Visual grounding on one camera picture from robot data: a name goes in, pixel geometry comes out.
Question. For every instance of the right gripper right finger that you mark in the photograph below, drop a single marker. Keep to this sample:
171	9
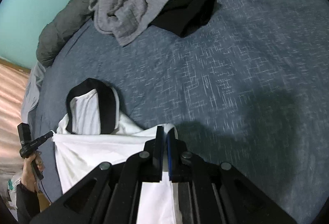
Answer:
210	193

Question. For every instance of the light grey blanket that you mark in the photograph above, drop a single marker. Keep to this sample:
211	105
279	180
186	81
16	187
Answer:
32	95

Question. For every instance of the person left forearm dark sleeve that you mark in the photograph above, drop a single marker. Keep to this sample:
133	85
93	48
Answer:
27	204

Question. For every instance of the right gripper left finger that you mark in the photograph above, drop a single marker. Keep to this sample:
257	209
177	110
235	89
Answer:
109	193

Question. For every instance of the pink striped curtain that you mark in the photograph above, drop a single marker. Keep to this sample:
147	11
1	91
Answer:
13	85

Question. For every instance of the black garment under grey shirt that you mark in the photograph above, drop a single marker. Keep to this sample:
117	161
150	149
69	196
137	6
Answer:
183	17

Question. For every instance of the white polo shirt black collar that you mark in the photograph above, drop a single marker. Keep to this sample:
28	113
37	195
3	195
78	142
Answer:
94	130

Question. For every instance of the blue patterned bed sheet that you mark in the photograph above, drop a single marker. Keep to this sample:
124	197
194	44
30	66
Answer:
249	88

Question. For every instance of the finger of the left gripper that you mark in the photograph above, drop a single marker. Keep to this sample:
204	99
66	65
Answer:
42	139

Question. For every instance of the person left hand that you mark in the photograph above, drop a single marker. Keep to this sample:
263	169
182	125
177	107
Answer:
28	179

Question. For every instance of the floor clutter bags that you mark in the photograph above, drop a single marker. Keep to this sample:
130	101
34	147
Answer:
11	191

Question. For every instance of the dark grey rolled duvet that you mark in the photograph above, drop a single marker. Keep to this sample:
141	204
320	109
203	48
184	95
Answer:
57	33

